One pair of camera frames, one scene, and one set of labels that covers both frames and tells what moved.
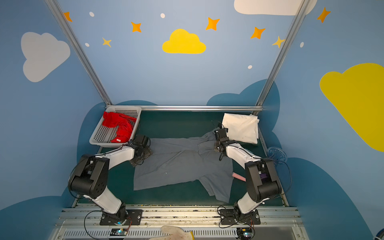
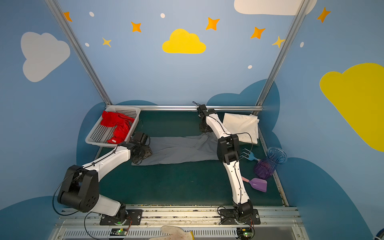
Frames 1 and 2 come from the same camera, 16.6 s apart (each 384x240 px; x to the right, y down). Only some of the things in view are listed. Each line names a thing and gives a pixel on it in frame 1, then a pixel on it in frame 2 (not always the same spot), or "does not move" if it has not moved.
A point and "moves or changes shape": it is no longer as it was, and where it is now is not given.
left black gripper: (144, 152) does not move
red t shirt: (124, 123) does not move
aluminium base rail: (203, 223) does not move
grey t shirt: (186, 161) moves or changes shape
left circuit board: (118, 232) does not move
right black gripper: (220, 143) → (204, 127)
